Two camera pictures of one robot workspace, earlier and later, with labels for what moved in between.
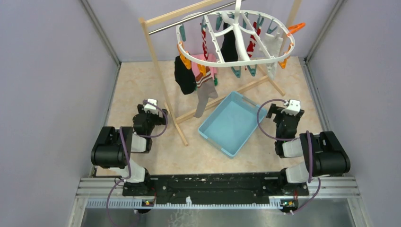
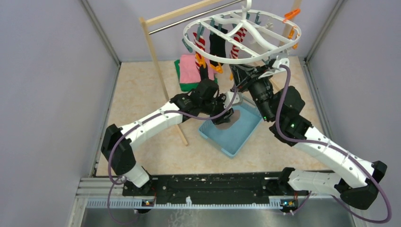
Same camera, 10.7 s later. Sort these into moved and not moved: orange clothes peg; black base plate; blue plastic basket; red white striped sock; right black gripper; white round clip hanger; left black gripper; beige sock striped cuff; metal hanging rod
Moved: left black gripper; red white striped sock; right black gripper; beige sock striped cuff; white round clip hanger; orange clothes peg
Not moved: black base plate; blue plastic basket; metal hanging rod
